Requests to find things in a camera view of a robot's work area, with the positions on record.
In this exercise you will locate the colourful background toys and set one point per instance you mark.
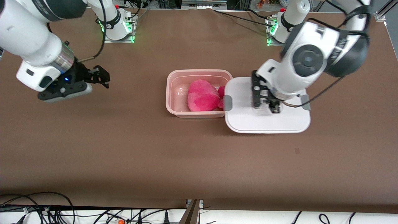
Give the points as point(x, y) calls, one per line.
point(267, 3)

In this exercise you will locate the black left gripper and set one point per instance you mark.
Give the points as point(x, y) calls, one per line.
point(274, 104)

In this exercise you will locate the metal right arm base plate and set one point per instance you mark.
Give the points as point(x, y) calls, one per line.
point(108, 39)

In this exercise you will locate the dark support beam with bracket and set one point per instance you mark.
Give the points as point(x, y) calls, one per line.
point(190, 214)

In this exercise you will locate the pink plush toy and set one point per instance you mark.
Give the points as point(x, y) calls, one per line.
point(202, 96)

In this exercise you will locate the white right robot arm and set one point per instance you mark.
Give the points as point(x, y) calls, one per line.
point(31, 40)

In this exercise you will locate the brown table cover sheet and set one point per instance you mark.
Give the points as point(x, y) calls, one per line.
point(199, 161)

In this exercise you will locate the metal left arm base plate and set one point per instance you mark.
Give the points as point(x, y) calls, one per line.
point(270, 42)

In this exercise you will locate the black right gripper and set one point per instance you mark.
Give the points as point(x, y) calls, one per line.
point(79, 72)

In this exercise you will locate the black power plug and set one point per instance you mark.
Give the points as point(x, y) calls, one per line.
point(166, 218)

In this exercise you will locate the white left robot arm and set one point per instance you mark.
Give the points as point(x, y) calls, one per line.
point(311, 59)

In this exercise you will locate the aluminium frame rail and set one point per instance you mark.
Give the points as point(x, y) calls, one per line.
point(203, 3)

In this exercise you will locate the white box lid grey latches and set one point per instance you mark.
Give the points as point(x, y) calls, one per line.
point(267, 121)

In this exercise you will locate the aluminium corner profile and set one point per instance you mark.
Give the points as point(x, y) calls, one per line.
point(384, 12)

